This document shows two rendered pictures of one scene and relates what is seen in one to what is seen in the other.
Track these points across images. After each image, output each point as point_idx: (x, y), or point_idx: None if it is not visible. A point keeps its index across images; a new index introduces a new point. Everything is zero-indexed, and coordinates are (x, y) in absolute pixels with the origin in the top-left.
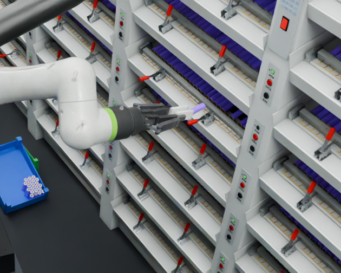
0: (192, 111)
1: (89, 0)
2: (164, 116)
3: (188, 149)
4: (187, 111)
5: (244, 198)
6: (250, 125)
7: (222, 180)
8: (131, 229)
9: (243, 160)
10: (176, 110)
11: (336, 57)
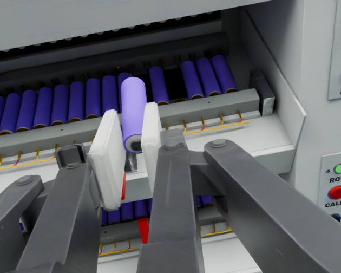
0: (157, 108)
1: None
2: (179, 199)
3: (99, 268)
4: (155, 115)
5: None
6: (323, 5)
7: (224, 242)
8: None
9: (321, 133)
10: (113, 151)
11: None
